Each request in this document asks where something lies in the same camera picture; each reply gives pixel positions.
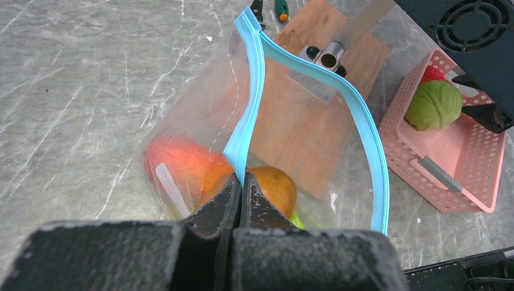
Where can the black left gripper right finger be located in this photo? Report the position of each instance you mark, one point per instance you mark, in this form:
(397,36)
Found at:
(257,212)

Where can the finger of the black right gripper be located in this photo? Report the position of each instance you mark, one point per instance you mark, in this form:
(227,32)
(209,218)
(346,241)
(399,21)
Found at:
(489,116)

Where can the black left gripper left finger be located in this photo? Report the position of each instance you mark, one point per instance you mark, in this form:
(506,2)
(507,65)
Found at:
(220,212)

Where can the brown toy kiwi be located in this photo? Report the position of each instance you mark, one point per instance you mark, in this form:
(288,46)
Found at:
(275,184)

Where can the red orange toy mango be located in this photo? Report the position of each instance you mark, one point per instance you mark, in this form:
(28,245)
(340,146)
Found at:
(198,172)

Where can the pink perforated plastic basket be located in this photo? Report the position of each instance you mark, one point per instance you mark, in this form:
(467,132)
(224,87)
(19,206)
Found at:
(456,169)

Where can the clear zip top bag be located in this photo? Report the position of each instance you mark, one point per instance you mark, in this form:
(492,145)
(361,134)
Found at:
(218,110)

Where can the green toy cabbage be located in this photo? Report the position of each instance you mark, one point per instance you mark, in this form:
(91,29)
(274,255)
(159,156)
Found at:
(435,105)

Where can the dark grey metal chassis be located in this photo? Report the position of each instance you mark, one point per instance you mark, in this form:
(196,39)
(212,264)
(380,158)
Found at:
(478,36)

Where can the wooden cutting board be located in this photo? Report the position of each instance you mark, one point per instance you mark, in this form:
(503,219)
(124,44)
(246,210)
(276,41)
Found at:
(297,132)

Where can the metal hinge bracket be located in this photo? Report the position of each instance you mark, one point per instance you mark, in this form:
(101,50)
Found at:
(330,56)

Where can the black tool handle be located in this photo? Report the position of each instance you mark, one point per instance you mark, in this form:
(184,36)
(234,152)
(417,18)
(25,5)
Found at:
(256,7)

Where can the green handled screwdriver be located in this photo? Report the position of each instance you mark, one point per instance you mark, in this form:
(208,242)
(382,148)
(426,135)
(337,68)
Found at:
(281,9)

